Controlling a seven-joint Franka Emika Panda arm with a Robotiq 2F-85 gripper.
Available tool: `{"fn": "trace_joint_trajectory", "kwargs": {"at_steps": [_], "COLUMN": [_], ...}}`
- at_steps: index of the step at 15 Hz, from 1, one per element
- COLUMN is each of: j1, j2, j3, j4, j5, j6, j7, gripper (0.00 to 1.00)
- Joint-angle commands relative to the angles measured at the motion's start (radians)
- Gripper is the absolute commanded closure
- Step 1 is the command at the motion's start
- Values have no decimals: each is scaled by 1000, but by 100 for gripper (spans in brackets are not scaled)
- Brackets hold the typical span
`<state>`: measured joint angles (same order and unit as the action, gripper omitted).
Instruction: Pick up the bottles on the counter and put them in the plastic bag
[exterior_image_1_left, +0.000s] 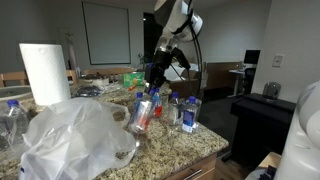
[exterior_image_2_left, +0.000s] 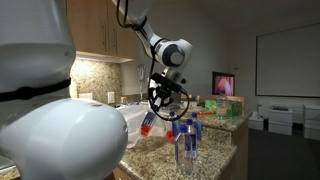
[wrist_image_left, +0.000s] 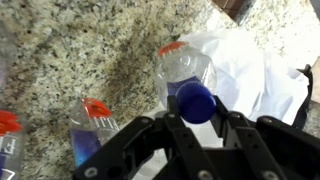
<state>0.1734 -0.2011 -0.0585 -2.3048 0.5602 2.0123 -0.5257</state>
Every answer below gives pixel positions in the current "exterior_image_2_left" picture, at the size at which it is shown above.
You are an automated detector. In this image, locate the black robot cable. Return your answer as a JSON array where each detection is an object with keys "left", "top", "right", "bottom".
[{"left": 115, "top": 0, "right": 192, "bottom": 122}]

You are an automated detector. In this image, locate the under-cabinet light strip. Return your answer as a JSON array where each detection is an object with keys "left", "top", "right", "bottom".
[{"left": 74, "top": 50, "right": 134, "bottom": 64}]

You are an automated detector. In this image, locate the wooden cabinet door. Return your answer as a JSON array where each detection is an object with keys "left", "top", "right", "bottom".
[
  {"left": 64, "top": 0, "right": 109, "bottom": 56},
  {"left": 106, "top": 0, "right": 138, "bottom": 61}
]

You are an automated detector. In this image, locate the green cardboard box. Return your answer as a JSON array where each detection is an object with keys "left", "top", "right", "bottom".
[{"left": 204, "top": 98, "right": 244, "bottom": 118}]

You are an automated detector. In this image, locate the flat screen television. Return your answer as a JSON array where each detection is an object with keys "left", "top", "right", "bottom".
[{"left": 212, "top": 71, "right": 236, "bottom": 97}]

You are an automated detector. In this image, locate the bottle with red label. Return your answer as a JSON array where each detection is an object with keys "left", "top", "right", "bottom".
[{"left": 139, "top": 105, "right": 160, "bottom": 138}]

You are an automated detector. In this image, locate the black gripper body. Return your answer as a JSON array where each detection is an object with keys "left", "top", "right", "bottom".
[{"left": 153, "top": 84, "right": 173, "bottom": 103}]

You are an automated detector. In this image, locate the white projection screen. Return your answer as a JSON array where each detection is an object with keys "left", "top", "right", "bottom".
[{"left": 255, "top": 22, "right": 320, "bottom": 99}]

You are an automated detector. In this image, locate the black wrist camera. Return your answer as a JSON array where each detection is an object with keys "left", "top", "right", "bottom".
[{"left": 149, "top": 72, "right": 185, "bottom": 95}]

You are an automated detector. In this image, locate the tall clear water bottle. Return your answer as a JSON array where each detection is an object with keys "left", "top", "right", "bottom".
[{"left": 215, "top": 90, "right": 230, "bottom": 120}]

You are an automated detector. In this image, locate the white cardboard box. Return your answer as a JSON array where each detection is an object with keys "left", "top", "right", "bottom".
[
  {"left": 303, "top": 103, "right": 320, "bottom": 122},
  {"left": 248, "top": 111, "right": 266, "bottom": 131},
  {"left": 268, "top": 121, "right": 294, "bottom": 136},
  {"left": 303, "top": 119, "right": 320, "bottom": 141}
]

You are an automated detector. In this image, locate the wooden drawer front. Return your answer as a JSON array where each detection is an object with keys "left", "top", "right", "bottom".
[{"left": 111, "top": 166, "right": 134, "bottom": 180}]

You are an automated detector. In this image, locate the white box with dark lid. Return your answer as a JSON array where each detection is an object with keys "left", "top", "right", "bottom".
[{"left": 268, "top": 105, "right": 294, "bottom": 125}]

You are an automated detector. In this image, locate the white wall outlet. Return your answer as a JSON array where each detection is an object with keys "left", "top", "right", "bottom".
[
  {"left": 78, "top": 92, "right": 94, "bottom": 101},
  {"left": 107, "top": 91, "right": 116, "bottom": 104}
]

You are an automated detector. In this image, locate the translucent white plastic bag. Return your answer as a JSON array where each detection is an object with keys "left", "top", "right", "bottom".
[{"left": 114, "top": 103, "right": 168, "bottom": 150}]

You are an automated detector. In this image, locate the white paper towel roll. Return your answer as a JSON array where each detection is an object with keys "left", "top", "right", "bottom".
[{"left": 147, "top": 77, "right": 161, "bottom": 104}]

